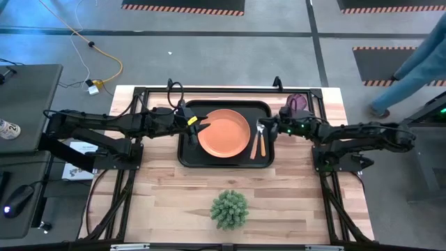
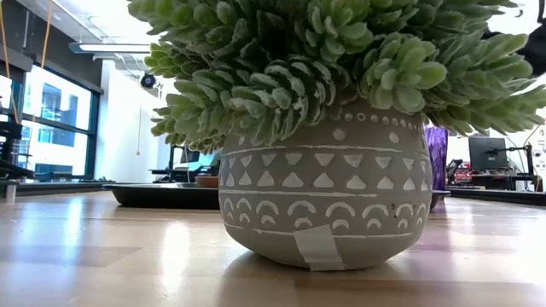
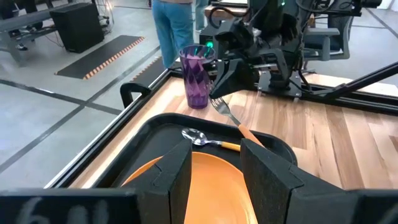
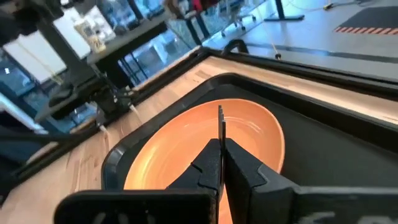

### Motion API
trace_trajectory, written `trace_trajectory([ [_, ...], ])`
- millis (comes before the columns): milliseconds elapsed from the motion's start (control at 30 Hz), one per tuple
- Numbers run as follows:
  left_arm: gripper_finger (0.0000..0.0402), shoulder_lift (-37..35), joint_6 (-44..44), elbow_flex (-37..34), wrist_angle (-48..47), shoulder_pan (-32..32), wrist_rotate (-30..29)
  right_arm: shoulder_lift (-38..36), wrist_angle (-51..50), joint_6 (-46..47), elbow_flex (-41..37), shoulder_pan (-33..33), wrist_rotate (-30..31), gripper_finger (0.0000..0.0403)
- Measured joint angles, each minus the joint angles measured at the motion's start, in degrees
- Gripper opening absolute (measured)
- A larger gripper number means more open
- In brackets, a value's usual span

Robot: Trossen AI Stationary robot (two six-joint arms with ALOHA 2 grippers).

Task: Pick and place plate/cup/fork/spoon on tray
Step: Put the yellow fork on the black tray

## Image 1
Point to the grey side desk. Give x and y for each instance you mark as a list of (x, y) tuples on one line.
[(28, 97)]

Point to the green plant in grey pot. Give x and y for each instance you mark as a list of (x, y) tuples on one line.
[(229, 209)]

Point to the black equipment cart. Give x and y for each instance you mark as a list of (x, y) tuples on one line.
[(428, 157)]

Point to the black metal table frame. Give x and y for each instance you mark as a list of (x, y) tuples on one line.
[(226, 90)]

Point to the person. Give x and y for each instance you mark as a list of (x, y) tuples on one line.
[(418, 66)]

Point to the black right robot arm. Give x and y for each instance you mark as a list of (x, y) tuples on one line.
[(366, 134)]

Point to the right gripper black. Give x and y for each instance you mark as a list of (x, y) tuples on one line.
[(296, 123)]

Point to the silver metal bracket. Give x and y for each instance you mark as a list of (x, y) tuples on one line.
[(129, 247), (324, 248)]

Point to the black computer mouse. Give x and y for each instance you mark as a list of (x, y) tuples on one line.
[(17, 200)]

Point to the black hazard-striped floor mat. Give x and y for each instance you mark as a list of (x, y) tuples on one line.
[(181, 5), (376, 64), (383, 4)]

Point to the purple faceted plastic cup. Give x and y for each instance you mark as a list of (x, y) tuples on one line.
[(298, 101)]

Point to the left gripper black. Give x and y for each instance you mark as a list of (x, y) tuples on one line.
[(170, 122)]

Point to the white power adapter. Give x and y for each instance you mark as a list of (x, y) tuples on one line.
[(93, 90)]

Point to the small metal clamp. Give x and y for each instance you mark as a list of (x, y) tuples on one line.
[(45, 227)]

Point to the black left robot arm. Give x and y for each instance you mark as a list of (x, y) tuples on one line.
[(104, 122)]

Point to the orange plate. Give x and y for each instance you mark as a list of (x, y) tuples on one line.
[(223, 134)]

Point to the black plastic tray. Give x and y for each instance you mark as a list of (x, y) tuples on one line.
[(190, 158)]

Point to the black desk clamp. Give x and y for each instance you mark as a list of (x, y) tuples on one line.
[(7, 74)]

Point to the white printed paper sheet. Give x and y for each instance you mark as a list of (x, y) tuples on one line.
[(75, 173)]

